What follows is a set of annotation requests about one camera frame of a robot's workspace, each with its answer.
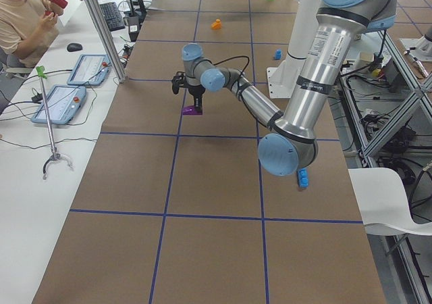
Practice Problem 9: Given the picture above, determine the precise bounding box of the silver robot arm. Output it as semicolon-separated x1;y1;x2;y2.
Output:
171;0;397;176

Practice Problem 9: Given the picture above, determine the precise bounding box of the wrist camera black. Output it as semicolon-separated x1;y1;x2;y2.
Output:
171;71;185;95

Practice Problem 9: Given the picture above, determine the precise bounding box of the purple trapezoid block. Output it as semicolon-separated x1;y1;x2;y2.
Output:
182;105;203;116

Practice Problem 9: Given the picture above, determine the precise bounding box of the lower teach pendant tablet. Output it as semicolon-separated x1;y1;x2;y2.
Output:
47;84;86;125

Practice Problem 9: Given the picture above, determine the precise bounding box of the person in beige shirt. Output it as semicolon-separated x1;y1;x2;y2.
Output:
1;0;64;68

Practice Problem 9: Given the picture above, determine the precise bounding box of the small blue toy block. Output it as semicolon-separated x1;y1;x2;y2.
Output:
273;49;282;60

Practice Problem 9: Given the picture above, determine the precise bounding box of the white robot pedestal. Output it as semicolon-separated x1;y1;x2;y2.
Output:
267;0;333;99

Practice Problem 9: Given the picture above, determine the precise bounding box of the grey aluminium frame post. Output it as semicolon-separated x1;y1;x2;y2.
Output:
84;0;126;83

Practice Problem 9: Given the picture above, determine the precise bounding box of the black computer mouse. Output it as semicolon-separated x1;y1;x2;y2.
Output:
66;43;83;53

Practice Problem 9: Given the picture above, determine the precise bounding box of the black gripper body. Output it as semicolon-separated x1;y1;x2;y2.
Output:
188;85;206;105

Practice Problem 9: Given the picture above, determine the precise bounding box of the orange trapezoid block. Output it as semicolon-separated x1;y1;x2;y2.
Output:
211;18;222;30

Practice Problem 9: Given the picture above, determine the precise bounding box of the reacher grabber tool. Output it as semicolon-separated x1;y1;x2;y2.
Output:
36;66;74;180

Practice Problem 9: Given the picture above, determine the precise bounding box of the white plastic chair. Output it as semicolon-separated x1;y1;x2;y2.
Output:
348;168;431;236

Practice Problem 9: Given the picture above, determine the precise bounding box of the long blue toy block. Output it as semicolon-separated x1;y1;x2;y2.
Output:
297;168;309;188

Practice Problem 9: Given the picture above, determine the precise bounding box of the upper teach pendant tablet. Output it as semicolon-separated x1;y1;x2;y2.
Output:
67;54;111;86

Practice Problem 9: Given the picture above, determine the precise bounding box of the teach pendant tablet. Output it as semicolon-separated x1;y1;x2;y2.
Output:
67;54;111;86
47;84;86;125

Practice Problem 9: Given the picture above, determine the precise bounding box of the black keyboard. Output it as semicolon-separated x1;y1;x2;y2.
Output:
99;2;125;32

